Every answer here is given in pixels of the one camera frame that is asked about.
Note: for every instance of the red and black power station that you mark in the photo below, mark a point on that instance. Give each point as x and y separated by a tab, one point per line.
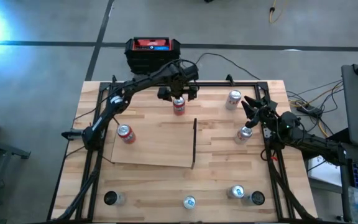
152	56

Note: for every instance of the black aluminium table frame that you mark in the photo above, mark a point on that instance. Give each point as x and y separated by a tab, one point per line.
216	84

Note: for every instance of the red Fanta can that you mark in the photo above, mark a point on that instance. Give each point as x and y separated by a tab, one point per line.
126	134
179	107

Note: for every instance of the silver Diet Coke can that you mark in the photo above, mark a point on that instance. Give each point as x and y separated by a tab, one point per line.
233	99
243	135

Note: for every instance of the white Celsius can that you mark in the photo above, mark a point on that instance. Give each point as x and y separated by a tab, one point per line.
111	198
254	198

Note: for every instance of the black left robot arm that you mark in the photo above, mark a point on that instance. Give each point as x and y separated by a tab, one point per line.
141	82

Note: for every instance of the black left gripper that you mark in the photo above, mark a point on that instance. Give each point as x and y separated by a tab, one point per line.
178	88

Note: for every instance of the wooden shelf with black frame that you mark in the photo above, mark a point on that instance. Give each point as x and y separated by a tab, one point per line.
160	146

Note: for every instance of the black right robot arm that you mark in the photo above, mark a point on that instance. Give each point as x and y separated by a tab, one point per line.
309	143

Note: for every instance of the black power brick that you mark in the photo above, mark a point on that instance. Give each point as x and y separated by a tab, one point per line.
309	110

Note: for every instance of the blue silver Red Bull can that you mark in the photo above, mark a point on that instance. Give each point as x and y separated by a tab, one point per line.
189	202
235	192

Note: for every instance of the white printed paper sheet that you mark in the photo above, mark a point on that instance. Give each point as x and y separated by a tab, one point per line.
322	174

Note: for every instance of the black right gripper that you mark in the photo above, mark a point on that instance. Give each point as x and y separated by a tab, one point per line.
267	112

